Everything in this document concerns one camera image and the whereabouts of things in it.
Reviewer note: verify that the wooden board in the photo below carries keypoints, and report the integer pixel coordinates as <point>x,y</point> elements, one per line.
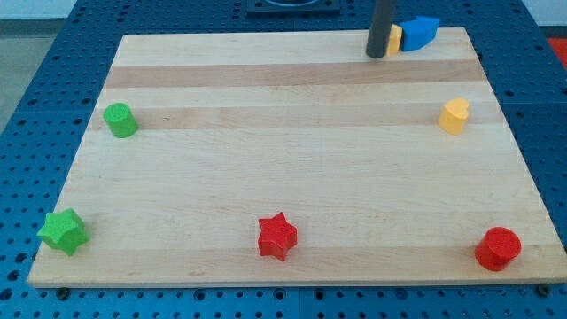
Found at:
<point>241,126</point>

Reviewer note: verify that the red star block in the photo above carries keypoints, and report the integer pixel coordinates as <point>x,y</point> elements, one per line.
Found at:
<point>277,236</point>

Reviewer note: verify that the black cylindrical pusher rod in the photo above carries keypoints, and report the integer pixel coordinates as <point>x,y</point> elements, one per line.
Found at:
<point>380,28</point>

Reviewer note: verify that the green cylinder block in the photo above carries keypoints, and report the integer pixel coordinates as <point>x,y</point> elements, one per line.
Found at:
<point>120,120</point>

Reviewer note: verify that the yellow block behind rod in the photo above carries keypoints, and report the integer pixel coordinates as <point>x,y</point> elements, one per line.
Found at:
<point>394,41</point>

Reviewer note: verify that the yellow heart block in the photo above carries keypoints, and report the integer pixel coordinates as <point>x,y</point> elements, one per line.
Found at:
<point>454,115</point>

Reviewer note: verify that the blue arrow-shaped block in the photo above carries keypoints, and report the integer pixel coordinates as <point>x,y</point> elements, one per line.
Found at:
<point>418,32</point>

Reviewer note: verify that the green star block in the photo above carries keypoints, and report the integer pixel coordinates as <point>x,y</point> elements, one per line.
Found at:
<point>64,231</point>

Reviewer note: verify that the red cylinder block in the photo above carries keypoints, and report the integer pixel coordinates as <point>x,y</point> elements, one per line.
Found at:
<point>498,248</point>

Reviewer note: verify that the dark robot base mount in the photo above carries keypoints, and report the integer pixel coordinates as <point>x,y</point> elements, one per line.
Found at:
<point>258,7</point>

